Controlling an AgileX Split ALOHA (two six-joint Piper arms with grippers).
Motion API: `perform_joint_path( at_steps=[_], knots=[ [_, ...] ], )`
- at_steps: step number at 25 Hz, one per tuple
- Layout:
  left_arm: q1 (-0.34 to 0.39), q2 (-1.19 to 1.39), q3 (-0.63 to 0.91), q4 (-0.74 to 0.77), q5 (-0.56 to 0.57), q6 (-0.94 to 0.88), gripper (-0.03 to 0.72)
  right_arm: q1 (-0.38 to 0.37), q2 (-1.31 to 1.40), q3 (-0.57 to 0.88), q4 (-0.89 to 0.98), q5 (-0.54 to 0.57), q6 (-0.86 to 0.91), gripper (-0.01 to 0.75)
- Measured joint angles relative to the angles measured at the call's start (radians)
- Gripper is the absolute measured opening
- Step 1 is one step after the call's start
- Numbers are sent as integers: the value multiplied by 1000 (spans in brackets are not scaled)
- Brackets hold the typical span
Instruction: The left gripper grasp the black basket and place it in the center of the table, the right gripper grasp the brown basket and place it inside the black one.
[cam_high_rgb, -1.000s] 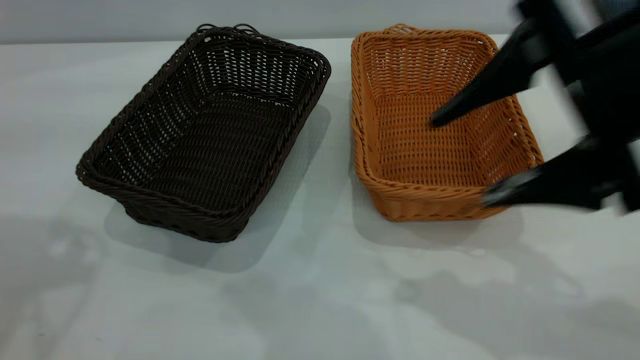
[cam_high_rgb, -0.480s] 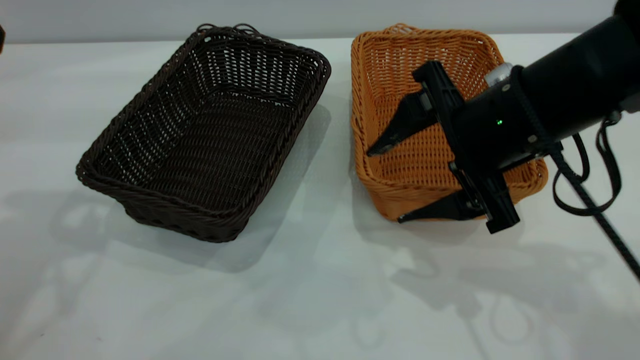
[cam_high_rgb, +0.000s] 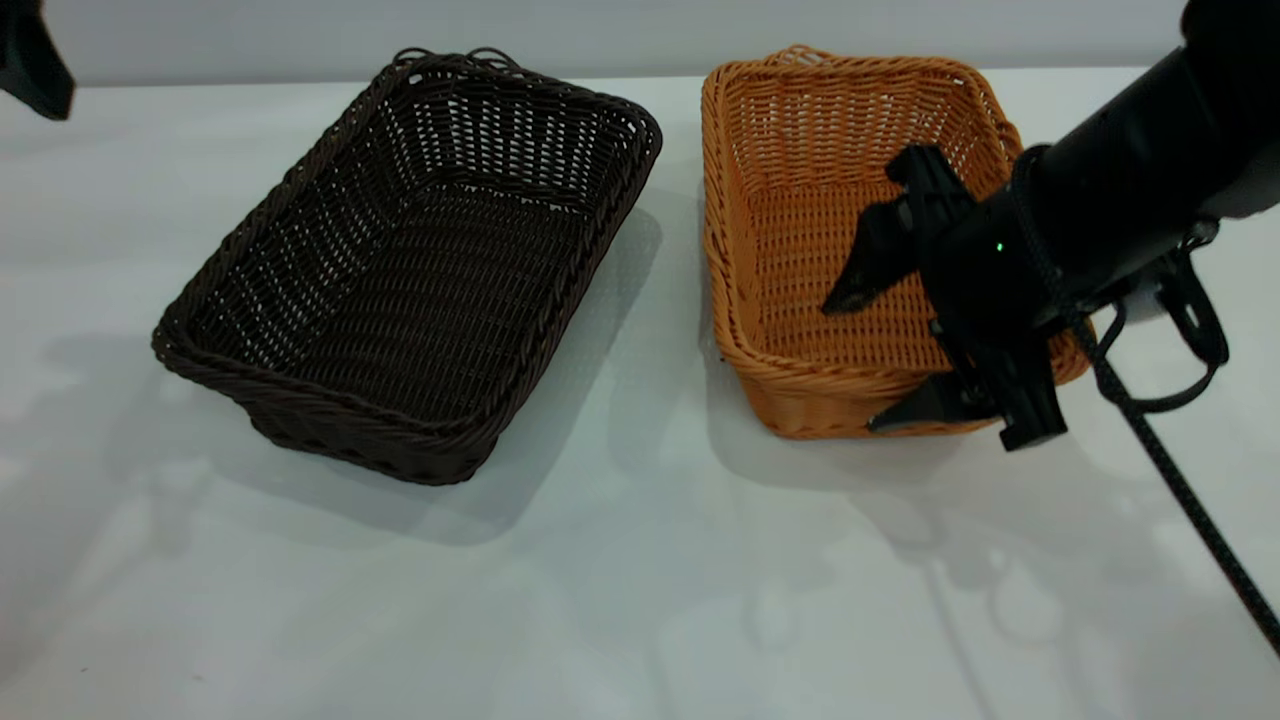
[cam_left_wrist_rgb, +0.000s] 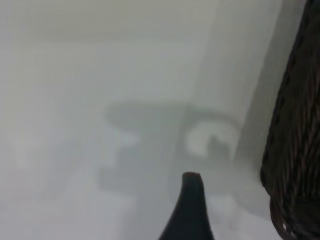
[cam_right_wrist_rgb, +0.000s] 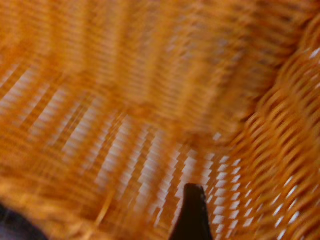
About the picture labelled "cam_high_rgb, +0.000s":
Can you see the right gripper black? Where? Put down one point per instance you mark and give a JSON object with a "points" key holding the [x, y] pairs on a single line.
{"points": [[985, 290]]}

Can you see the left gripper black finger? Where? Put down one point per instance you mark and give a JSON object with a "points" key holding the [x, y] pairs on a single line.
{"points": [[35, 60]]}

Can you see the orange wicker basket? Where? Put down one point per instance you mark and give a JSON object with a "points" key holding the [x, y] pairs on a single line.
{"points": [[800, 250]]}

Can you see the black wicker basket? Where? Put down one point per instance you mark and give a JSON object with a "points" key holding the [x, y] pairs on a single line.
{"points": [[400, 300]]}

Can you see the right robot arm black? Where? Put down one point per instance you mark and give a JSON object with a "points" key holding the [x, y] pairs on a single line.
{"points": [[1150, 170]]}

